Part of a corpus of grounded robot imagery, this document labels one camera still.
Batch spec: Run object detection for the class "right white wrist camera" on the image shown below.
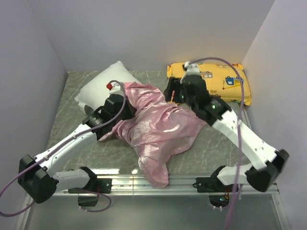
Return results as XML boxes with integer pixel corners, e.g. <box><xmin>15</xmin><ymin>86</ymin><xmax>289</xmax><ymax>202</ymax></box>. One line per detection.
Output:
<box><xmin>181</xmin><ymin>61</ymin><xmax>200</xmax><ymax>80</ymax></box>

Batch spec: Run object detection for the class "pink pillowcase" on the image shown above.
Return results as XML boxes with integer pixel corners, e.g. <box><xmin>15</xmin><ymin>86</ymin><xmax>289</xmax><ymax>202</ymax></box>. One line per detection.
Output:
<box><xmin>100</xmin><ymin>82</ymin><xmax>206</xmax><ymax>188</ymax></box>

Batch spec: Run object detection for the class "white pillow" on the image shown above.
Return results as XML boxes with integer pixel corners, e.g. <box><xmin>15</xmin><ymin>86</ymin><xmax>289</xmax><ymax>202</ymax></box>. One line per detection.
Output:
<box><xmin>75</xmin><ymin>61</ymin><xmax>140</xmax><ymax>115</ymax></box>

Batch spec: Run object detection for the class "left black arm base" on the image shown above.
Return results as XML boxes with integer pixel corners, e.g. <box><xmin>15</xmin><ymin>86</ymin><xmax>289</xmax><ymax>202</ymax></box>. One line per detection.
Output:
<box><xmin>77</xmin><ymin>178</ymin><xmax>112</xmax><ymax>213</ymax></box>

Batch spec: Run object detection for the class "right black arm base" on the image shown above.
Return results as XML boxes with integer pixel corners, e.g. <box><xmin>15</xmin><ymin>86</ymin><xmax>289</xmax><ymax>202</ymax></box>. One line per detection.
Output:
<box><xmin>192</xmin><ymin>177</ymin><xmax>241</xmax><ymax>210</ymax></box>

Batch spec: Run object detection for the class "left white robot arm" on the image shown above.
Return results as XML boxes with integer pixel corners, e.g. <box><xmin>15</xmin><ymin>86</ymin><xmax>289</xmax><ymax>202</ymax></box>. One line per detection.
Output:
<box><xmin>18</xmin><ymin>93</ymin><xmax>136</xmax><ymax>204</ymax></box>

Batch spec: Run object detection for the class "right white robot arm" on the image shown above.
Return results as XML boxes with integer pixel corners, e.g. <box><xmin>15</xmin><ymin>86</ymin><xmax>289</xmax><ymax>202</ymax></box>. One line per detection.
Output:
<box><xmin>164</xmin><ymin>75</ymin><xmax>289</xmax><ymax>192</ymax></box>

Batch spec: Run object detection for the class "yellow cartoon print pillow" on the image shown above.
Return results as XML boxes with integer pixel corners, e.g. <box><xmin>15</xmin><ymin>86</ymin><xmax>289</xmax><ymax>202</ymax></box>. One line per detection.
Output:
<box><xmin>166</xmin><ymin>63</ymin><xmax>251</xmax><ymax>106</ymax></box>

